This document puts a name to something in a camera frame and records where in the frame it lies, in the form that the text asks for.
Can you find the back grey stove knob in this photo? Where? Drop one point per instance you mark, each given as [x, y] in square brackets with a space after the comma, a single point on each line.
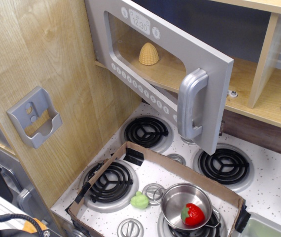
[188, 141]

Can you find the grey wall phone holder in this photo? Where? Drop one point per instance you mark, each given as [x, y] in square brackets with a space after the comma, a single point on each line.
[28, 110]

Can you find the yellow toy corn cob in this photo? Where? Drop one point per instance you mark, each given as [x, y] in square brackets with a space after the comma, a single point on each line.
[148, 55]

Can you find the brown cardboard barrier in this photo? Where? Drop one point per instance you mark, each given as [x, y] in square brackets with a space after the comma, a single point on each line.
[150, 167]

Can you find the small steel pot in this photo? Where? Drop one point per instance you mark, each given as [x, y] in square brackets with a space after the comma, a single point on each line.
[177, 196]

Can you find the white door latch bracket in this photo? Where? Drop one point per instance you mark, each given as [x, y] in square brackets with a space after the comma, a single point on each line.
[232, 93]

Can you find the orange toy food piece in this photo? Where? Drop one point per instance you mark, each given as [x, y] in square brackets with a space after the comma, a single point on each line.
[30, 228]

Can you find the grey toy sink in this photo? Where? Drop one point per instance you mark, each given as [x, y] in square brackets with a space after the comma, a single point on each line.
[259, 217]

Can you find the back right stove burner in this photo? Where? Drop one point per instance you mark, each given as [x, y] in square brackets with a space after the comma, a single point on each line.
[229, 166]

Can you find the back left stove burner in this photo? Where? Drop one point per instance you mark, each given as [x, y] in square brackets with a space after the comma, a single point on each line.
[148, 131]

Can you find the front left stove burner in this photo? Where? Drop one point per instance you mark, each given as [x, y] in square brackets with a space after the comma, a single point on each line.
[114, 188]

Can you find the green toy vegetable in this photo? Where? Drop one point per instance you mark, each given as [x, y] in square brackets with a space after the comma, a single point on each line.
[139, 201]

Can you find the hanging metal spatula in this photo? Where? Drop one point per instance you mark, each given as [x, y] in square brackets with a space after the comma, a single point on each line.
[221, 128]

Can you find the centre grey stove knob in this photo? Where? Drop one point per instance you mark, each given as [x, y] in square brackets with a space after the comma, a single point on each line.
[154, 192]

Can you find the red toy strawberry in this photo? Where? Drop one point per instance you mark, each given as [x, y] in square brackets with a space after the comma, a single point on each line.
[192, 215]

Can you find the grey toy microwave door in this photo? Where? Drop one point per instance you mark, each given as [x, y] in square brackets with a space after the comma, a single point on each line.
[189, 83]

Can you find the grey stove knob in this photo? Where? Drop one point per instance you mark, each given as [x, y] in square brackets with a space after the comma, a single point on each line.
[130, 228]
[188, 141]
[154, 192]

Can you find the grey oven door handle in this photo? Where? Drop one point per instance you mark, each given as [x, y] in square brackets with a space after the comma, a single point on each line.
[24, 201]

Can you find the front grey stove knob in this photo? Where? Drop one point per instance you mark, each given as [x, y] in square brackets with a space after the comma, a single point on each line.
[130, 228]

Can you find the middle small grey knob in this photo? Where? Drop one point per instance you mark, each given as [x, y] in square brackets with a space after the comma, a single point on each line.
[178, 158]

